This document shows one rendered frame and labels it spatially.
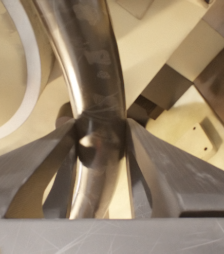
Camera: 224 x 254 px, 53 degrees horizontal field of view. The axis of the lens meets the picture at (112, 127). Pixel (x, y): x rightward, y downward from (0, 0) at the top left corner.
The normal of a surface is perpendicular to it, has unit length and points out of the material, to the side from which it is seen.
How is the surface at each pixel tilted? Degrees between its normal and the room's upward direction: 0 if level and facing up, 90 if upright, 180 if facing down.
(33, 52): 90
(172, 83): 90
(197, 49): 90
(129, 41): 90
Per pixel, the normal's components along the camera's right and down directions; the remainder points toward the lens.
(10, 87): 0.47, 0.66
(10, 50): 0.51, 0.45
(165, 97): 0.02, 0.58
